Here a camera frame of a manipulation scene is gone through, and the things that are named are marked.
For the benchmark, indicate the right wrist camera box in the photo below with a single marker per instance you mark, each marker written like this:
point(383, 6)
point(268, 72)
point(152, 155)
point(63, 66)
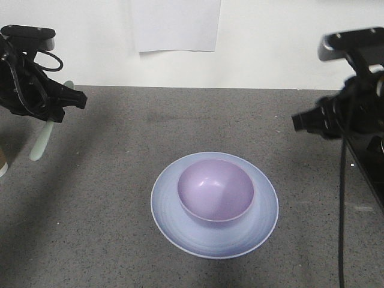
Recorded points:
point(368, 42)

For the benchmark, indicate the black induction cooktop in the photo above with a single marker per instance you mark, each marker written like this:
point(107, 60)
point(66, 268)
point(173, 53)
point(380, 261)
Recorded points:
point(367, 150)

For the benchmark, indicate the white paper sheet on wall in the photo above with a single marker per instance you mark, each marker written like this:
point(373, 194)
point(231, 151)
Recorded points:
point(190, 25)

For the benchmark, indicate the purple plastic bowl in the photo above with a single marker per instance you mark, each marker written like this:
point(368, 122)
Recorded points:
point(215, 191)

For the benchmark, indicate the light blue plastic plate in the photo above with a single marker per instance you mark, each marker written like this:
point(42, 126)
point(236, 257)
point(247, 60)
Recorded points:
point(207, 239)

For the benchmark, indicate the brown paper cup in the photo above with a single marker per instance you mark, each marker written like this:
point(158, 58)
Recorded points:
point(3, 163)

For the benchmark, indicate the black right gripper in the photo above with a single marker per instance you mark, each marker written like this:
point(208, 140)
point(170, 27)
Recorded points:
point(358, 106)

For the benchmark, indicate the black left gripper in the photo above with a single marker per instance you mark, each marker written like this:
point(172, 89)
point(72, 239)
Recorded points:
point(23, 93)

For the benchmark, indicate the mint green plastic spoon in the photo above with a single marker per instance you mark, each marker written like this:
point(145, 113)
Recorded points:
point(41, 142)

